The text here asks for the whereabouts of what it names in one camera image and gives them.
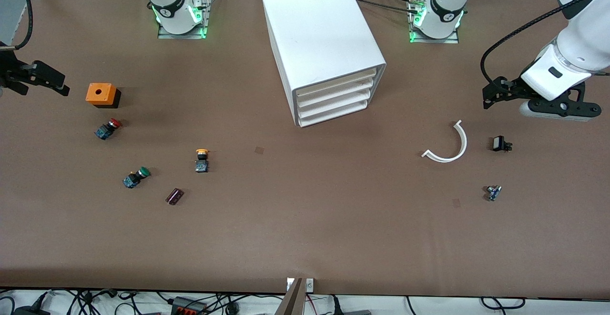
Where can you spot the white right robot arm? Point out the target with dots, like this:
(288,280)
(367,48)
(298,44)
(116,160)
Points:
(167,0)

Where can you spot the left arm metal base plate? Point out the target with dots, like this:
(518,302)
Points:
(450,40)

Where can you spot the grey wedge bar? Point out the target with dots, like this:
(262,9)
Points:
(290,303)

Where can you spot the white curved plastic piece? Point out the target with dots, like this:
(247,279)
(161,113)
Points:
(463,143)

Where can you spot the dark maroon capacitor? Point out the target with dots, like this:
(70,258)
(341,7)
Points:
(174,197)

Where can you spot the small blue metal component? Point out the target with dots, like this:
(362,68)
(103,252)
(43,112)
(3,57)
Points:
(493,193)

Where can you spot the orange button enclosure box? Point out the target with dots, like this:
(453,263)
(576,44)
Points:
(97,93)

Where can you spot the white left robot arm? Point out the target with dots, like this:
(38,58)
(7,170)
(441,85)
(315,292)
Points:
(448,0)

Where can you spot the black orange power device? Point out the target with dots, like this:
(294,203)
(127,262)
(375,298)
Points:
(188,308)

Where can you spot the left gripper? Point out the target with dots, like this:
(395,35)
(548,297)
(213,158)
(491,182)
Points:
(513,89)

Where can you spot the small white bracket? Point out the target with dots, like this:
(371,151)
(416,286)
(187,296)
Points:
(310,285)

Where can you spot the green push button switch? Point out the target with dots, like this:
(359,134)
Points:
(131,180)

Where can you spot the red push button switch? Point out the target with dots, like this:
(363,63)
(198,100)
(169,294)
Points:
(106,130)

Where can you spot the yellow push button switch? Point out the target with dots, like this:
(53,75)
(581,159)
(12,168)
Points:
(201,165)

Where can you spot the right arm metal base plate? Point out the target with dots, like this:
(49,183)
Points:
(164,34)

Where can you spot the small black electrical component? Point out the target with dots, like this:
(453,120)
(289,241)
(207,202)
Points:
(498,143)

